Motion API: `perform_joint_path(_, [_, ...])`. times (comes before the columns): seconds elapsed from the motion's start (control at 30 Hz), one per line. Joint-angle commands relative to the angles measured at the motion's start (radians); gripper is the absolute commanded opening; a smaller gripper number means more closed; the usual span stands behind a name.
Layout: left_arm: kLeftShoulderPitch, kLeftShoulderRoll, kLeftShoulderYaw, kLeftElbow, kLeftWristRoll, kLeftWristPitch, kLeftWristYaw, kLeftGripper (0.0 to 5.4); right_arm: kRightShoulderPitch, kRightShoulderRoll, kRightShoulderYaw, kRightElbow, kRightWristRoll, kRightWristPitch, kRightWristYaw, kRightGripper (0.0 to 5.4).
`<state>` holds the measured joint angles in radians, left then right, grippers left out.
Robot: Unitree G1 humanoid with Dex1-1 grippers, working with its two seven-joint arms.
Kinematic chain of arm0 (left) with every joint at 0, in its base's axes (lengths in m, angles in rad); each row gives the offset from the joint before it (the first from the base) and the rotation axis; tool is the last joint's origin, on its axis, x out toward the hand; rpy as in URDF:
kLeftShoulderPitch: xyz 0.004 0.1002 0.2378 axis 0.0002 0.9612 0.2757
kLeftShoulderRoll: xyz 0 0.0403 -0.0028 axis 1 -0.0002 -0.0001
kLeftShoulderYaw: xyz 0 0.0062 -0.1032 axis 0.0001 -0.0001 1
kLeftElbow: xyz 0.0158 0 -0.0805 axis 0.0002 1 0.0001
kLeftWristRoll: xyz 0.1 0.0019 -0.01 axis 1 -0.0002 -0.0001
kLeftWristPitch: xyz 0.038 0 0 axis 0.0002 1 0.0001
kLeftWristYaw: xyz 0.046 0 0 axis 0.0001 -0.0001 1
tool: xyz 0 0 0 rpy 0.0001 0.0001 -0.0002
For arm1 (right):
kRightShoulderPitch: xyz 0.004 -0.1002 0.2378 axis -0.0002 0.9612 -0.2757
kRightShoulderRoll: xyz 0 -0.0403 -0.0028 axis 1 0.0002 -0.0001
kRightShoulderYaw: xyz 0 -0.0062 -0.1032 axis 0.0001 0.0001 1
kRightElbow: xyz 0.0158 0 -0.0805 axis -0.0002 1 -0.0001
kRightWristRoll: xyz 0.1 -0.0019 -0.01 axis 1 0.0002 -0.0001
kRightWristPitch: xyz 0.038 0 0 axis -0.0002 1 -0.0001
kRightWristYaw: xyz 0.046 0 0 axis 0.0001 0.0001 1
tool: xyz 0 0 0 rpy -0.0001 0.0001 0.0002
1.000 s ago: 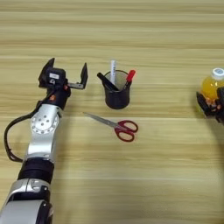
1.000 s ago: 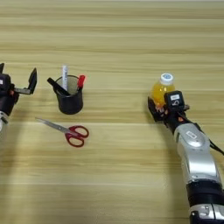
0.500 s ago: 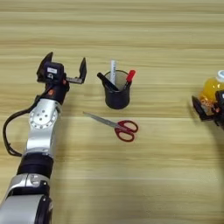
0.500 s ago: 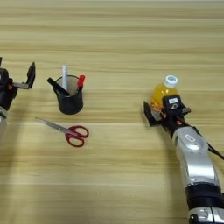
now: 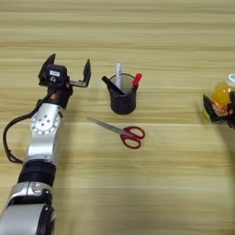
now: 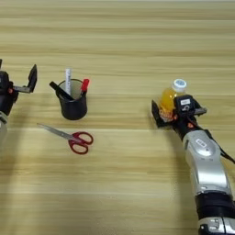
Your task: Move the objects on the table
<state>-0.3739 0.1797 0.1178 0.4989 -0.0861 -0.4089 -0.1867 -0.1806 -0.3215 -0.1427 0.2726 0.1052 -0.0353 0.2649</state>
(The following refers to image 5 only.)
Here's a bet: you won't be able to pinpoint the red capped pen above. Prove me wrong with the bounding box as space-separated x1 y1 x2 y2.
129 73 143 95

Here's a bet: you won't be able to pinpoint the white pen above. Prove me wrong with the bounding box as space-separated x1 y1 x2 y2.
115 62 123 90

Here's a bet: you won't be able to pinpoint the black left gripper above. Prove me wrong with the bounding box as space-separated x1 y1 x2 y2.
38 53 93 110

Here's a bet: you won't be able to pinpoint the orange juice bottle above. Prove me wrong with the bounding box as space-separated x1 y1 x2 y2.
210 73 235 118

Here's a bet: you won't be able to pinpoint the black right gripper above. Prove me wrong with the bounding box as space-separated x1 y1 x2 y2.
202 90 235 130

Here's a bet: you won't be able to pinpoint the black marker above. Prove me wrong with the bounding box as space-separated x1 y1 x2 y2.
101 75 126 96

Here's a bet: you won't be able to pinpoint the red handled scissors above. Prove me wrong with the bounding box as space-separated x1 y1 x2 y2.
86 117 146 151

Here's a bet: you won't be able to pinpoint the left gripper labelled black box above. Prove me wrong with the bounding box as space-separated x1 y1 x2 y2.
44 63 69 87

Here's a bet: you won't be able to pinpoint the black pen holder cup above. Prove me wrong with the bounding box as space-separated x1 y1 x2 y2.
108 73 139 116

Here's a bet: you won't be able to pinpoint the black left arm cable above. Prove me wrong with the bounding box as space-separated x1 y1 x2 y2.
2 96 52 165

